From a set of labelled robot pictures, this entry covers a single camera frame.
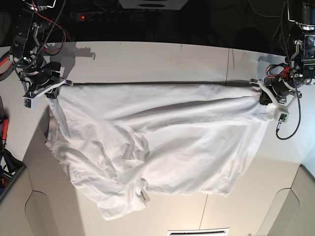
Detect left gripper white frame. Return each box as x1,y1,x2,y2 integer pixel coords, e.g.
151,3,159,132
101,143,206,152
249,78,302,112

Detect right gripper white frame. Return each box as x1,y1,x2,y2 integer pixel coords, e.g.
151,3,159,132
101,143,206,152
19,62,73,99

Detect white t-shirt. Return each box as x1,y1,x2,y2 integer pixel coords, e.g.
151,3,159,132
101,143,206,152
46,84,275,220

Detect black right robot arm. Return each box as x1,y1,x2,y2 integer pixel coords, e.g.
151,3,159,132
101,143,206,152
9,0,66,99

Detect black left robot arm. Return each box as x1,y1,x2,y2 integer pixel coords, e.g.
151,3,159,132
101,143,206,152
250,0,315,114

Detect black bag at left edge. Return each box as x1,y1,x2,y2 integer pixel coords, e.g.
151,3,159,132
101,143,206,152
0,149,26,178

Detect white floor vent grille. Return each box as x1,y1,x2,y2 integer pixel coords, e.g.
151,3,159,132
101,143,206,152
167,228,229,236

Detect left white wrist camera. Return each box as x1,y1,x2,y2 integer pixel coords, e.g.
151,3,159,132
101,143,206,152
274,108,289,123

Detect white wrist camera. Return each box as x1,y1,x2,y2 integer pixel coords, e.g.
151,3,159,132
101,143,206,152
23,96,37,109
274,108,289,123

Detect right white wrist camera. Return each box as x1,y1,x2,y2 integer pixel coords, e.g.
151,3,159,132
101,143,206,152
23,96,37,109

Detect orange handled pliers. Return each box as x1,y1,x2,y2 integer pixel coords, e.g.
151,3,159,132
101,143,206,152
0,55,13,82

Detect red handled tool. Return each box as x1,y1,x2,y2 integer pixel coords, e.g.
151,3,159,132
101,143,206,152
0,115,9,153

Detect black braided camera cable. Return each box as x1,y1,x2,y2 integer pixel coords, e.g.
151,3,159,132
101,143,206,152
275,24,303,140

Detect white power strip red switch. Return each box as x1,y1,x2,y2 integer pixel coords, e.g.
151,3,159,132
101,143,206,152
70,11,133,22

